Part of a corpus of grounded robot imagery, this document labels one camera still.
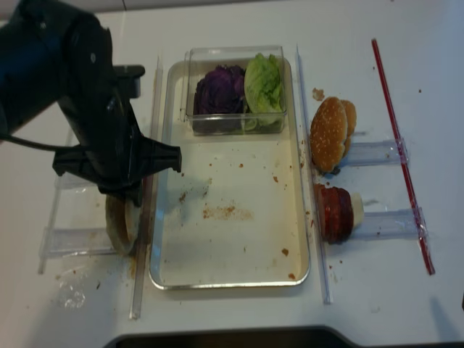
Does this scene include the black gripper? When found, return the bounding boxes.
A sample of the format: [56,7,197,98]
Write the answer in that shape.
[52,85,181,207]

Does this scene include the bun bottom slice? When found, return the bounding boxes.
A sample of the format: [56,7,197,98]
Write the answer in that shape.
[125,200,141,252]

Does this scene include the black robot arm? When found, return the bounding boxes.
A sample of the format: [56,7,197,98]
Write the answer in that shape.
[1,1,182,206]

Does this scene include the purple lettuce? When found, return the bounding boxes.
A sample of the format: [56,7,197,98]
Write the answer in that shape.
[192,65,245,134]

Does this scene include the green lettuce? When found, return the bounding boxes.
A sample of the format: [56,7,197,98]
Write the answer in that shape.
[244,53,283,127]

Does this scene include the red meat patty stack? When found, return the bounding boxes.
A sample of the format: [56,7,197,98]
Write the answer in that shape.
[315,184,354,244]

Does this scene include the white cheese slice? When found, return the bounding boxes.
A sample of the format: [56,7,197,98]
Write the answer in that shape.
[350,192,364,229]

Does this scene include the left upper clear channel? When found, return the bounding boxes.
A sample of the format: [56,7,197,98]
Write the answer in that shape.
[54,173,97,194]

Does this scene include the clear channel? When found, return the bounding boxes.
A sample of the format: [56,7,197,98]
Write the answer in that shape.
[39,228,115,259]
[351,208,428,241]
[341,139,409,167]
[54,173,97,194]

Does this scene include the metal baking tray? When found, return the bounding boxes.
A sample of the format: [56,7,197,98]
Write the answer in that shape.
[149,62,310,290]

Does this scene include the left lower clear channel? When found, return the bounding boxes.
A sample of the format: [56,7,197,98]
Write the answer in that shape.
[39,228,115,259]

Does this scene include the clear plastic container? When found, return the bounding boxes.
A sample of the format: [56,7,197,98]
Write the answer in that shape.
[181,46,287,136]

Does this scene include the sesame bun top front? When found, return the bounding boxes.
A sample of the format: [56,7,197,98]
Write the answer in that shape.
[310,96,348,173]

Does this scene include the bun top behind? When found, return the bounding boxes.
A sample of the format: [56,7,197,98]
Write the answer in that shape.
[341,99,357,157]

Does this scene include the right upper clear channel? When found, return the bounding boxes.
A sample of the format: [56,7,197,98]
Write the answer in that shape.
[341,139,409,167]

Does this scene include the right lower clear channel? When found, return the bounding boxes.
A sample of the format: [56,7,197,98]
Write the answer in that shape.
[351,208,428,241]

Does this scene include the red straw rod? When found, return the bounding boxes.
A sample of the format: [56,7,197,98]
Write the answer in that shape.
[371,38,436,276]

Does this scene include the left long clear rail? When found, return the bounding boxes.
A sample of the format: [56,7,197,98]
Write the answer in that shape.
[129,55,163,320]

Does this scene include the long clear rail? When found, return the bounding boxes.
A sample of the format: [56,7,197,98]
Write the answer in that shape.
[295,46,333,305]
[129,55,163,320]

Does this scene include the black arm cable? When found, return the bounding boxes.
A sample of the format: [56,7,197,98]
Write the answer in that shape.
[0,132,79,152]

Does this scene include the right long clear rail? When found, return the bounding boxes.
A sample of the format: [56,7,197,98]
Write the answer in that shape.
[295,46,333,305]

